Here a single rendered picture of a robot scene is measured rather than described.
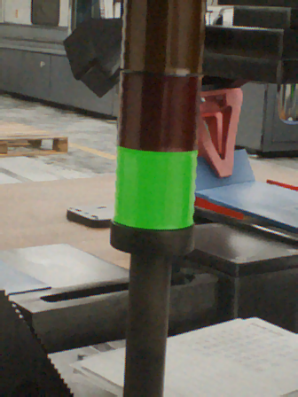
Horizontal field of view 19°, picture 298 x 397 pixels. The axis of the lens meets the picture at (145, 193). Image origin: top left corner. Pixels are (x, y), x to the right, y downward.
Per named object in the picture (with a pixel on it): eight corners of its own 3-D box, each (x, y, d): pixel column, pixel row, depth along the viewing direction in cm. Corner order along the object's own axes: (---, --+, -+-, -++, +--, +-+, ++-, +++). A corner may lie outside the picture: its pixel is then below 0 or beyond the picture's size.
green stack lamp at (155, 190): (160, 207, 45) (164, 142, 44) (210, 224, 42) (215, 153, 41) (97, 214, 42) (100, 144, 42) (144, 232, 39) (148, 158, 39)
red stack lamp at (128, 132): (165, 138, 44) (168, 70, 43) (215, 150, 41) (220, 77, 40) (100, 141, 42) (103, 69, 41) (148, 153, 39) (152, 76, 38)
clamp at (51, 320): (188, 365, 64) (198, 230, 62) (220, 382, 61) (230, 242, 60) (2, 410, 55) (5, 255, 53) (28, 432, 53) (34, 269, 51)
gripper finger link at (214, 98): (209, 175, 75) (176, 72, 76) (165, 199, 81) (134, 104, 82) (269, 163, 79) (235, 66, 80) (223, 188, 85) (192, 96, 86)
